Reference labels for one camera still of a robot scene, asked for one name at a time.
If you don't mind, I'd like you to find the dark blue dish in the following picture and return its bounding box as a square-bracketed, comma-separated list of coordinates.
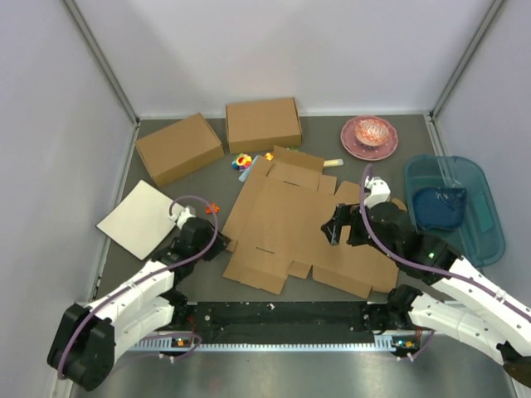
[412, 187, 468, 231]

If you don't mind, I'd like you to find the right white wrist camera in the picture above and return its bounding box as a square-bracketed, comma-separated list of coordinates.
[363, 177, 391, 208]

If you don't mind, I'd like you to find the white square board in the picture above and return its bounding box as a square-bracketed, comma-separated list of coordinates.
[96, 180, 176, 260]

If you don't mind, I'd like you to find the teal plastic bin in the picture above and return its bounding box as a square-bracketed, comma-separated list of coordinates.
[404, 155, 505, 268]

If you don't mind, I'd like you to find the grey slotted cable duct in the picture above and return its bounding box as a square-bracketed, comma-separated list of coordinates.
[124, 334, 420, 352]

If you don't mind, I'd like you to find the yellow chalk stick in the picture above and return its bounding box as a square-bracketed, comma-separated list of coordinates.
[324, 159, 343, 168]

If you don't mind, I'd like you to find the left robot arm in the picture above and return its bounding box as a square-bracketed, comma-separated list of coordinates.
[46, 216, 231, 391]

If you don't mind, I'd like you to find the blue chalk stick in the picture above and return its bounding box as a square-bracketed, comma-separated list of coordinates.
[238, 156, 259, 182]

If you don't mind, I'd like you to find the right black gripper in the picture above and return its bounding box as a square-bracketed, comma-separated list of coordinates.
[320, 203, 400, 261]

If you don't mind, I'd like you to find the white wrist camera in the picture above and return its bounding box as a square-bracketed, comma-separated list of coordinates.
[363, 177, 391, 208]
[169, 205, 196, 230]

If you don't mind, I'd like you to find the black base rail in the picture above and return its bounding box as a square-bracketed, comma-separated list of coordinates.
[140, 300, 420, 337]

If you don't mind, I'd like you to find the cardboard box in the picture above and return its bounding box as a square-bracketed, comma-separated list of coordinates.
[136, 113, 224, 187]
[222, 147, 399, 299]
[226, 97, 302, 154]

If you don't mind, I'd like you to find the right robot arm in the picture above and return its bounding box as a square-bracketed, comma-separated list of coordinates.
[321, 202, 530, 386]

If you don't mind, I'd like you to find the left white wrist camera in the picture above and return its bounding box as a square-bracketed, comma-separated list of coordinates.
[169, 205, 196, 230]

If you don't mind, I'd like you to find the pink plate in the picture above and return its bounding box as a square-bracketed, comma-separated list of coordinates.
[340, 116, 398, 161]

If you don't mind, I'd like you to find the rainbow flower plush left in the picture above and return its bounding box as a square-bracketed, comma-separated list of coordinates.
[231, 153, 252, 172]

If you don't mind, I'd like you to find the small orange toy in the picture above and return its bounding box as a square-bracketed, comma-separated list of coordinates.
[206, 203, 219, 214]

